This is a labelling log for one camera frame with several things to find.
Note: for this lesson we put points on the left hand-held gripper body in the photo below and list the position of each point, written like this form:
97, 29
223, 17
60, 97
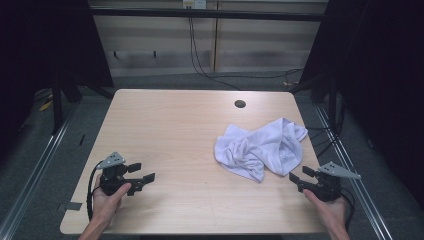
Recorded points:
112, 178

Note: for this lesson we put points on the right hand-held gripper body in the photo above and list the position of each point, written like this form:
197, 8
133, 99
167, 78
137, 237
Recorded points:
328, 186

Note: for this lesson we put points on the white towel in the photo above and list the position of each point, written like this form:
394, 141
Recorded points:
263, 146

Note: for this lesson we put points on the person's right hand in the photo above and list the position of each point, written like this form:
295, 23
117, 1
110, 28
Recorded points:
328, 211

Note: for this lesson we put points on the person's left hand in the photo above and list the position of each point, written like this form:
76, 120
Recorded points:
106, 203

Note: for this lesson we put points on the small black floor strip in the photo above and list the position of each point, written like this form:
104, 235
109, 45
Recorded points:
82, 140

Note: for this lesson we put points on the black metal stand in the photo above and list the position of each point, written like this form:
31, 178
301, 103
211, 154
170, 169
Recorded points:
320, 90
57, 106

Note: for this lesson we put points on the yellow tool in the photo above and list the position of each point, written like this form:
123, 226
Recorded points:
45, 106

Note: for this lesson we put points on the dark curtain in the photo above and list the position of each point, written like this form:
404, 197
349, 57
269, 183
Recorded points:
40, 43
383, 83

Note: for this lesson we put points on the black horizontal metal bar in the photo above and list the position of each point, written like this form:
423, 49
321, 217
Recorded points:
206, 14

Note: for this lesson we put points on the silver aluminium floor rail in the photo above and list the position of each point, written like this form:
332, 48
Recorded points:
353, 186
36, 166

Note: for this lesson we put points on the white wall socket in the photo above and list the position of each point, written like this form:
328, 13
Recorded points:
194, 4

